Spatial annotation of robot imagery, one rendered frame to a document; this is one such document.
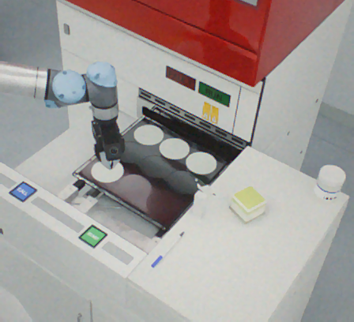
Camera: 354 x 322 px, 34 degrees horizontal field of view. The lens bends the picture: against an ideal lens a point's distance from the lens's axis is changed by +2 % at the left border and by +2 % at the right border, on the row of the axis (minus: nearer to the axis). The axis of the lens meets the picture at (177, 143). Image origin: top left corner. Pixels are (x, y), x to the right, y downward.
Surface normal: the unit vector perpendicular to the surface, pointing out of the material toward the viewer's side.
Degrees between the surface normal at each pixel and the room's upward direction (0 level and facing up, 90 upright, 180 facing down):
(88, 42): 90
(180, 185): 0
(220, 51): 90
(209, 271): 0
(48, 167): 0
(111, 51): 90
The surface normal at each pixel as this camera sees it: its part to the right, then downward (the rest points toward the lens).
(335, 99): -0.58, 0.54
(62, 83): 0.25, 0.01
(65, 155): 0.07, -0.72
